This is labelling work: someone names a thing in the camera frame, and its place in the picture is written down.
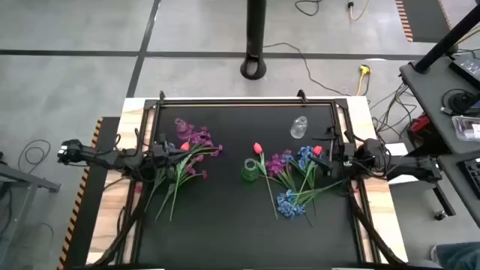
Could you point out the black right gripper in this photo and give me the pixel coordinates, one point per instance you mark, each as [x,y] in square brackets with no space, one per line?
[343,161]

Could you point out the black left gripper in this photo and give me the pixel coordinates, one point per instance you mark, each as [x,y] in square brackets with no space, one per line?
[159,153]

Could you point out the purple artificial flower bunch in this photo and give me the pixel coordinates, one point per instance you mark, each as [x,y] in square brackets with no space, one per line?
[192,169]
[200,138]
[276,164]

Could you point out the green patterned glass vase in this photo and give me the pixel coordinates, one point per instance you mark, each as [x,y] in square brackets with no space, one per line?
[250,170]

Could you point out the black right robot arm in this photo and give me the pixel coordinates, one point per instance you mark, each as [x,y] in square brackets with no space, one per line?
[397,163]

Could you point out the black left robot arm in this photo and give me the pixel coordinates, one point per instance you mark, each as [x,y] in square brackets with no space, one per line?
[97,155]

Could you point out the pink ribbed glass vase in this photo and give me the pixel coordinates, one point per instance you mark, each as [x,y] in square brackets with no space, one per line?
[182,126]

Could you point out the clear glass vase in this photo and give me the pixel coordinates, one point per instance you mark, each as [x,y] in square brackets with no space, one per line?
[299,127]

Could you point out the white board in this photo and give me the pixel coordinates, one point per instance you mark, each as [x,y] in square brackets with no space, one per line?
[395,148]

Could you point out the black table mat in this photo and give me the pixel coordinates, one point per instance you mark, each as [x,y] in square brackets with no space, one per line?
[232,232]

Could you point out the red device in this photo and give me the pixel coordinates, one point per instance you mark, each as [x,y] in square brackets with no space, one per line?
[420,124]

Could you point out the black mat with striped edge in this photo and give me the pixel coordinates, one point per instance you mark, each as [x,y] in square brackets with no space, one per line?
[427,18]
[88,225]

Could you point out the grey side desk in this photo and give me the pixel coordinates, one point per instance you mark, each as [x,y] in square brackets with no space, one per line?
[431,97]
[450,176]

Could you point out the black pole stand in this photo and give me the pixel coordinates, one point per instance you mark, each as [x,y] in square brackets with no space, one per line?
[255,37]

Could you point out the black caster wheel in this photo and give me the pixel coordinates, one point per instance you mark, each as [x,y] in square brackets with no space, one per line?
[439,215]

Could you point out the clear plastic box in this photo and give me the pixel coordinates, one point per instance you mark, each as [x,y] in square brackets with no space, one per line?
[467,128]

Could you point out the grey metal stand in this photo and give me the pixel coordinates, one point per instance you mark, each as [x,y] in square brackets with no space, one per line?
[26,182]

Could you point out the black keyboard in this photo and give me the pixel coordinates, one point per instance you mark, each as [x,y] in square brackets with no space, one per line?
[473,176]

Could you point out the black slanted pole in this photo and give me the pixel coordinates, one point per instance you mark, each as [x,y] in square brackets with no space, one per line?
[446,41]

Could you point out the black keypad device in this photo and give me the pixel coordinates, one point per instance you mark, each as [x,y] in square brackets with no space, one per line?
[468,67]

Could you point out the person's leg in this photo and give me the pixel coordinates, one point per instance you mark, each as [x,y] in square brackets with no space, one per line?
[457,257]

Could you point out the black aluminium frame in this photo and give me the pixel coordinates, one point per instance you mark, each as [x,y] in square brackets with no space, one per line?
[243,101]

